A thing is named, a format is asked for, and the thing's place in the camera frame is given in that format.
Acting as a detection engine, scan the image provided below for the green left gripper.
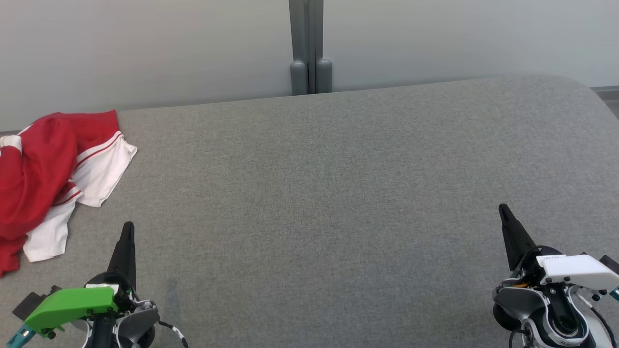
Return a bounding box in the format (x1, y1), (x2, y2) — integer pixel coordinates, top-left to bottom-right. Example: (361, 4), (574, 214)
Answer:
(24, 221), (141, 339)

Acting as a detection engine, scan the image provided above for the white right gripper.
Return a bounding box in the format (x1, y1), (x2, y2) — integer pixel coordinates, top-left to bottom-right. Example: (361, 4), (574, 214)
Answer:
(498, 203), (619, 291)

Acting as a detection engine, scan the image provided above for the red white jersey shirt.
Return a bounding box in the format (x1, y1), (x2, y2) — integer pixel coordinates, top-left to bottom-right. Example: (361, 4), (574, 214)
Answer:
(0, 110), (138, 264)

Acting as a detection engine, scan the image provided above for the grey fabric sofa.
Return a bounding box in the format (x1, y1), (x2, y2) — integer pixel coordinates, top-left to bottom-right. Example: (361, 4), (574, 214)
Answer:
(0, 73), (619, 348)

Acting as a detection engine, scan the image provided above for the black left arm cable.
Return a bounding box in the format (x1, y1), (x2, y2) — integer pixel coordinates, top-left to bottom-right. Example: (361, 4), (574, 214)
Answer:
(157, 320), (190, 348)

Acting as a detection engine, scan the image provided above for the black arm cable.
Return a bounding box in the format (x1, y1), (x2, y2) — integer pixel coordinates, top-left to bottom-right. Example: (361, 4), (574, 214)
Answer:
(578, 290), (619, 348)
(157, 320), (190, 348)

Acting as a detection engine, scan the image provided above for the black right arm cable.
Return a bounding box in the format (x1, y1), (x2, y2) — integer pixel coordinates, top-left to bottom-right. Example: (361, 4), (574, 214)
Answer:
(578, 290), (619, 348)

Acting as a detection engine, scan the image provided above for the teal left cable connector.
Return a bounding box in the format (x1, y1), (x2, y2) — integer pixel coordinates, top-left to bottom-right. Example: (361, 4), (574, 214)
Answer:
(7, 325), (35, 348)

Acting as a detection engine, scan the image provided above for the grey partition post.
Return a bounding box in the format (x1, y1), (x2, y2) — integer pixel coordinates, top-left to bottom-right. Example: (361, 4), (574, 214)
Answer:
(308, 0), (333, 94)
(289, 0), (309, 96)

